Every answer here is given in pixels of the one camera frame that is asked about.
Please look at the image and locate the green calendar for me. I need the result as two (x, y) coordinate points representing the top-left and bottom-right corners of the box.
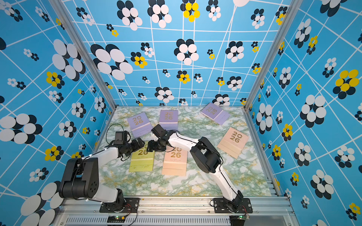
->
(129, 147), (155, 172)

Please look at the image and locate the pink calendar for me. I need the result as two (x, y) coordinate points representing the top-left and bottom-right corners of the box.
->
(217, 127), (249, 159)
(162, 147), (188, 177)

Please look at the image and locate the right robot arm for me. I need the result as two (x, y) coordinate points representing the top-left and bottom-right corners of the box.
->
(147, 124), (245, 213)

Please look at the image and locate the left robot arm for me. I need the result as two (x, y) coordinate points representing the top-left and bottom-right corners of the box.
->
(59, 131), (145, 212)

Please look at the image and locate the purple calendar middle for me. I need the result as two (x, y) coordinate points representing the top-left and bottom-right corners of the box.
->
(159, 110), (179, 131)

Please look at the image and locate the purple calendar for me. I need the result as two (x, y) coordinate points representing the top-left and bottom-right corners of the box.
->
(127, 112), (153, 138)
(200, 103), (230, 125)
(159, 110), (179, 131)

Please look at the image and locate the purple calendar far left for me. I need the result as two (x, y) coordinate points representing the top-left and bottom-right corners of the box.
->
(127, 112), (153, 138)

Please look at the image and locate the purple calendar far right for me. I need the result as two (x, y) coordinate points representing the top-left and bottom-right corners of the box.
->
(200, 103), (230, 125)

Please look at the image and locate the left circuit board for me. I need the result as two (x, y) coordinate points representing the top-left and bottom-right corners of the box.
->
(107, 216), (126, 224)

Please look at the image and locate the circuit board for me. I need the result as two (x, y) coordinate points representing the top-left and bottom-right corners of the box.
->
(107, 216), (126, 224)
(229, 215), (250, 226)

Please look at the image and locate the right circuit board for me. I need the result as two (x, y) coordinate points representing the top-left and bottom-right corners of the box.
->
(229, 215), (250, 226)

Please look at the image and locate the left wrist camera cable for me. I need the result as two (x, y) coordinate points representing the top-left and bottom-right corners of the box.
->
(105, 123), (128, 147)

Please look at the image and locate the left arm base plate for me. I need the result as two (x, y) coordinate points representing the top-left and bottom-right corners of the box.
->
(100, 198), (140, 213)

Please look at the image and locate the aluminium front rail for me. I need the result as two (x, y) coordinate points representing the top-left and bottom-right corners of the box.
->
(54, 196), (300, 226)

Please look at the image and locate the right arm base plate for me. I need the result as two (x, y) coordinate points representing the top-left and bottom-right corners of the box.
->
(211, 198), (253, 214)

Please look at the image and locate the left aluminium corner post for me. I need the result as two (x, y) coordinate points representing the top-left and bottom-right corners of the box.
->
(50, 1), (117, 111)

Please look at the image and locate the aluminium corner post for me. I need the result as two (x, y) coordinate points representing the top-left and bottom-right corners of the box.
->
(245, 0), (303, 112)
(50, 1), (117, 111)

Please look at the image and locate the right aluminium corner post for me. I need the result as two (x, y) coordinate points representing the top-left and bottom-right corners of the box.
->
(245, 0), (303, 112)

